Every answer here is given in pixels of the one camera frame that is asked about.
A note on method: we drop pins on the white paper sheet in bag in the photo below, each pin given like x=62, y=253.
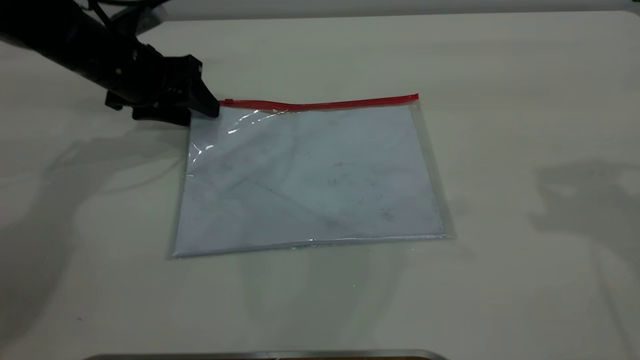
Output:
x=310, y=180

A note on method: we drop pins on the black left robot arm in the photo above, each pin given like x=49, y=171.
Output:
x=55, y=35

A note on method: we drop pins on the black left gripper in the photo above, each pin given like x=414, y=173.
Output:
x=150, y=75

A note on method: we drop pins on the clear plastic zip bag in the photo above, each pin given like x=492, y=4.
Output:
x=425, y=150

